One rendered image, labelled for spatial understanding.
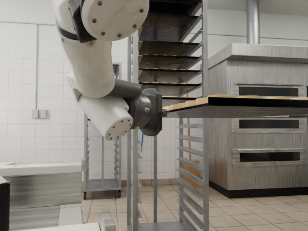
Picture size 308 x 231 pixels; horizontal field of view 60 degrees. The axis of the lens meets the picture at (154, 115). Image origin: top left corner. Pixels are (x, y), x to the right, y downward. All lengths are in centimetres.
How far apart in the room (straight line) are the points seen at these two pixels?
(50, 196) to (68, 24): 25
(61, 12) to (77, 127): 404
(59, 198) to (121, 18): 28
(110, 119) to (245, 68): 345
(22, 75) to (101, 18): 430
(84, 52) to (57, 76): 410
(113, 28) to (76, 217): 25
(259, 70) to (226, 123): 87
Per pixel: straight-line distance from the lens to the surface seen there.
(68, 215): 40
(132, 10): 32
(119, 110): 50
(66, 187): 44
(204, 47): 180
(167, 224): 238
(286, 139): 411
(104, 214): 17
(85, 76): 42
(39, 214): 42
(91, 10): 30
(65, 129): 439
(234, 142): 372
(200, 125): 177
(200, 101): 55
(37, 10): 483
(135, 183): 167
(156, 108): 67
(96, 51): 38
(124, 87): 52
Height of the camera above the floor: 96
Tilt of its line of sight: 2 degrees up
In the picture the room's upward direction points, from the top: straight up
